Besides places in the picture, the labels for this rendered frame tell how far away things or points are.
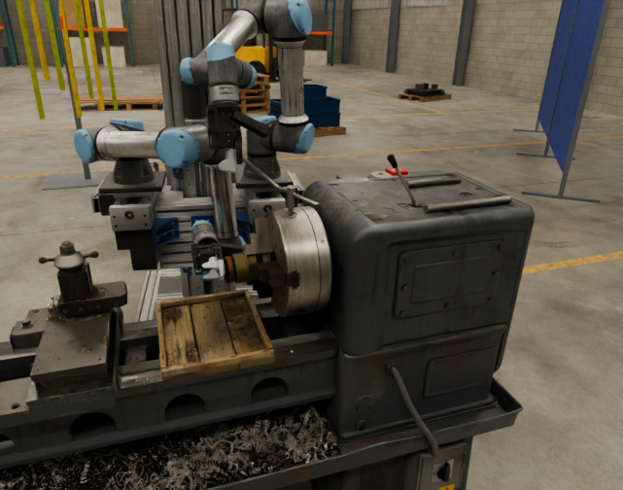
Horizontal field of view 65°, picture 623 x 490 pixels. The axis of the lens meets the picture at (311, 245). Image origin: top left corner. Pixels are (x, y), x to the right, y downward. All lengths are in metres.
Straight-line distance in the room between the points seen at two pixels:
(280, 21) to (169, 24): 0.48
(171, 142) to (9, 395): 0.78
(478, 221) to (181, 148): 0.88
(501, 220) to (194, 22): 1.31
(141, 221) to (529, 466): 1.91
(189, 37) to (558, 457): 2.34
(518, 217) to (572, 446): 1.43
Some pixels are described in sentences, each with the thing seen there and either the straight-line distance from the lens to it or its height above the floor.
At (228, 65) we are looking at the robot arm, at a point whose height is 1.62.
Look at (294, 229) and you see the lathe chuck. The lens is 1.31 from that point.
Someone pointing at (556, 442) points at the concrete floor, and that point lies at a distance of 2.65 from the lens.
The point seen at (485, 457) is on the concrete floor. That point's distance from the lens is 2.46.
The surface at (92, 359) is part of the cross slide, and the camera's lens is 1.32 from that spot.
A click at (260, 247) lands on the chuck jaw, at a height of 1.13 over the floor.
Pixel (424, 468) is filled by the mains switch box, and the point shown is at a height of 0.39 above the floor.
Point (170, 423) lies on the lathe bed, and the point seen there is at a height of 0.71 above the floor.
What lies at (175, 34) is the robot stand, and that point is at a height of 1.68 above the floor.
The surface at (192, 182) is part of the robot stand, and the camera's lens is 2.06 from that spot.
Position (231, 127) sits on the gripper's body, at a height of 1.47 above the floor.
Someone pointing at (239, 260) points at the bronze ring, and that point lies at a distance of 1.38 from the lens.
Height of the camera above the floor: 1.72
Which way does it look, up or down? 24 degrees down
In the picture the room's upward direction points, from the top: 1 degrees clockwise
